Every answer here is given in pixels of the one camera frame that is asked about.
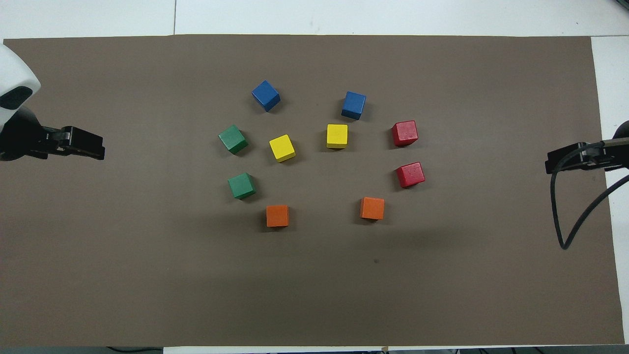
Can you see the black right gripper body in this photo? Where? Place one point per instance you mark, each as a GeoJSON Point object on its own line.
{"type": "Point", "coordinates": [614, 155]}

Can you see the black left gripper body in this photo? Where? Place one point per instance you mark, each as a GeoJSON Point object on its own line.
{"type": "Point", "coordinates": [22, 137]}

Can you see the green wooden cube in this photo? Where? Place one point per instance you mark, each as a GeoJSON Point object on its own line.
{"type": "Point", "coordinates": [241, 186]}
{"type": "Point", "coordinates": [233, 139]}

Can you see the red wooden cube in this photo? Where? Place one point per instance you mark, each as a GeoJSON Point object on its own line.
{"type": "Point", "coordinates": [411, 174]}
{"type": "Point", "coordinates": [405, 133]}

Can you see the blue wooden cube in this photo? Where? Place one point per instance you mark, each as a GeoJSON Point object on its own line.
{"type": "Point", "coordinates": [266, 95]}
{"type": "Point", "coordinates": [354, 105]}

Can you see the yellow wooden cube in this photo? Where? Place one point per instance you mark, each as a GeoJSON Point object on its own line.
{"type": "Point", "coordinates": [337, 135]}
{"type": "Point", "coordinates": [282, 148]}

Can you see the orange wooden cube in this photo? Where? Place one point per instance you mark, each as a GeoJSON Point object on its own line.
{"type": "Point", "coordinates": [277, 216]}
{"type": "Point", "coordinates": [372, 208]}

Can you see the brown table mat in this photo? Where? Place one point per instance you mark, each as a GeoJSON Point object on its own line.
{"type": "Point", "coordinates": [314, 285]}

